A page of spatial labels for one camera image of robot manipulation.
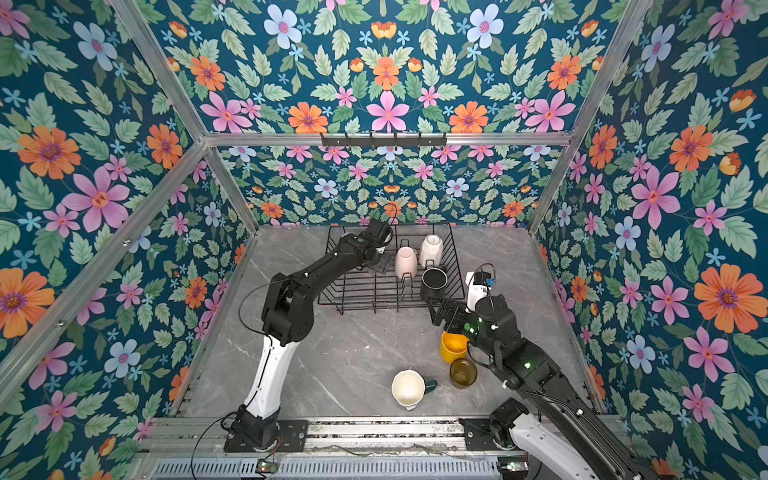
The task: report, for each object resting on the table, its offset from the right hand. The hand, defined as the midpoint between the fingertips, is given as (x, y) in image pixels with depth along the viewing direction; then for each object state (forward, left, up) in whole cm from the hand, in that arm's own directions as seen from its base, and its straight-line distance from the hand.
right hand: (439, 300), depth 70 cm
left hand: (+28, +16, -15) cm, 36 cm away
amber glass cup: (-9, -8, -24) cm, 27 cm away
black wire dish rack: (+26, +13, -19) cm, 35 cm away
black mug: (+14, 0, -13) cm, 19 cm away
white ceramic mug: (+28, -1, -13) cm, 31 cm away
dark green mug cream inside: (-14, +7, -22) cm, 27 cm away
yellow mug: (-1, -6, -25) cm, 25 cm away
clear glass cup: (+21, +15, -12) cm, 28 cm away
